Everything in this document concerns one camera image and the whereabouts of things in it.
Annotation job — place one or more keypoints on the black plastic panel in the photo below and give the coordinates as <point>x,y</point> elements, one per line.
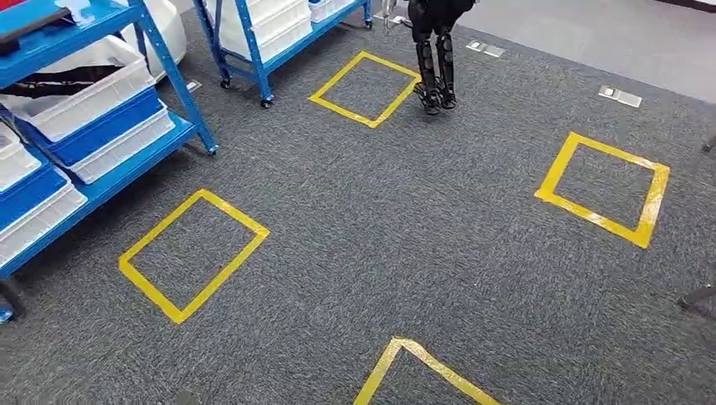
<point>28,31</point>

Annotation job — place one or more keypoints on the yellow floor tape square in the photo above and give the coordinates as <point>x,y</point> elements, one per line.
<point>165,230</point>
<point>339,78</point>

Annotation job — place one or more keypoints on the black humanoid robot legs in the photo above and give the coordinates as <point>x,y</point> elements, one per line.
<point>428,67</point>

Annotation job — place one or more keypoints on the blue metal shelf rack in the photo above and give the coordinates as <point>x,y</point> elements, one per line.
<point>254,56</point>
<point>171,72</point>

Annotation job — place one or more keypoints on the silver floor socket plate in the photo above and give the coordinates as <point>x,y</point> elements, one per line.
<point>495,52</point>
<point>620,96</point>
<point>193,85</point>
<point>476,46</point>

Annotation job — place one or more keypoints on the blue plastic bin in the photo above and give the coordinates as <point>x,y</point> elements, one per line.
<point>112,131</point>
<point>28,198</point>

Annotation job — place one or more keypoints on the black part in bin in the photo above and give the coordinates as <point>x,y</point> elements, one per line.
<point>56,84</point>

